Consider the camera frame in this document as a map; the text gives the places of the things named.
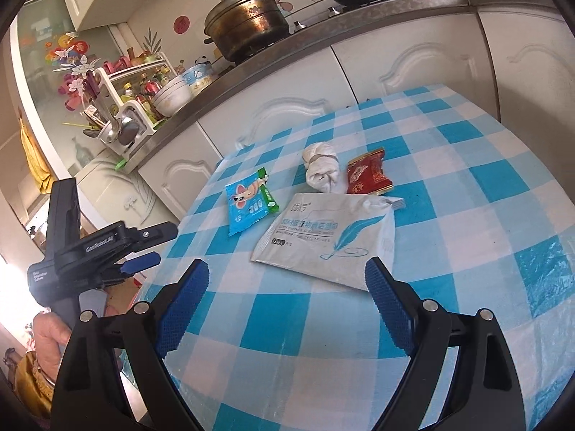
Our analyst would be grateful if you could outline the blue white checked tablecloth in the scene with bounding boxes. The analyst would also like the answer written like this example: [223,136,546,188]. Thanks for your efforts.
[114,83,575,431]

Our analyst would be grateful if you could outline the blue cartoon snack wrapper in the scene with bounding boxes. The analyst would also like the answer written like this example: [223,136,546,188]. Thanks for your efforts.
[224,167,280,236]

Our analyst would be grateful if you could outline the group of seasoning bottles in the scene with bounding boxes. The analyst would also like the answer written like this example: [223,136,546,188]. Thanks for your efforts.
[119,65,174,113]

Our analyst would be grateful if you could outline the white cloth bundle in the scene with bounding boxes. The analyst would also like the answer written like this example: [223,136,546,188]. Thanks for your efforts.
[302,142,341,194]

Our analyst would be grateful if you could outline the steel kitchen counter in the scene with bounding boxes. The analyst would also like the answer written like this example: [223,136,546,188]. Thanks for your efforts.
[117,0,575,176]

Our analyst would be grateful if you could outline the white cabinet door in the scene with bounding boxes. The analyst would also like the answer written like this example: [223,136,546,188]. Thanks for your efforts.
[476,5,575,156]
[198,51,360,169]
[137,123,224,231]
[330,13,500,122]
[72,150,180,243]

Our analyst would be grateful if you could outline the flower window stickers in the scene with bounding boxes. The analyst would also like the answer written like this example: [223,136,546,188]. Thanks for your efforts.
[45,31,97,111]

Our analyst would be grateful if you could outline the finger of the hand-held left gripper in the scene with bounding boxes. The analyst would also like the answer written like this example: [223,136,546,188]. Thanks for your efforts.
[130,221,179,253]
[118,252,161,276]

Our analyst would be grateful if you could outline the yellow hanging cloth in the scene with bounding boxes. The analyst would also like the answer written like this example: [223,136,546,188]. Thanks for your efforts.
[19,119,52,194]

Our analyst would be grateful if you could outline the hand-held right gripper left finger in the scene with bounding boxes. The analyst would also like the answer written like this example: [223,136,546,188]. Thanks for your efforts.
[51,258,212,431]

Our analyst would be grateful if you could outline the blue print white bowl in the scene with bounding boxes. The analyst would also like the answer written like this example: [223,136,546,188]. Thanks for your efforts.
[181,64,215,96]

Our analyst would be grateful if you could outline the red snack wrapper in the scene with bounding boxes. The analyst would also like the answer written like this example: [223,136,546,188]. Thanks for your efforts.
[346,148,395,196]

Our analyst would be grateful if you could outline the tarnished metal cooking pot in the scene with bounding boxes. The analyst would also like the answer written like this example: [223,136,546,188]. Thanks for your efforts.
[203,0,292,62]

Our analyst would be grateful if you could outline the stack of white bowls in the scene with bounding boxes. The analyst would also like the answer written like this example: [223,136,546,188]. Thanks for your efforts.
[152,74,194,116]

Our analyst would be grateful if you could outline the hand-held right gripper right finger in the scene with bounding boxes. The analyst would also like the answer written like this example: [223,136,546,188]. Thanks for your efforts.
[364,256,526,431]

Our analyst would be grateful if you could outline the person's left hand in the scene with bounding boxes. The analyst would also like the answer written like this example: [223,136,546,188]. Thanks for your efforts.
[32,312,73,373]

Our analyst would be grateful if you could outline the white wipes packet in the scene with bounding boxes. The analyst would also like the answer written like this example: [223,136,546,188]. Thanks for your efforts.
[250,192,405,292]

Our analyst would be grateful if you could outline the steel ladle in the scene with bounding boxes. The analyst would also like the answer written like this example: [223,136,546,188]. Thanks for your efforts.
[114,114,140,144]

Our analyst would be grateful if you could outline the gas stove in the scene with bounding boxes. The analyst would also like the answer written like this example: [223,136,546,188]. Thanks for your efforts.
[211,0,405,66]

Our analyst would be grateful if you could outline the white seasoning rack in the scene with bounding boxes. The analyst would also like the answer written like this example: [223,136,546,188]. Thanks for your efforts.
[92,51,176,158]

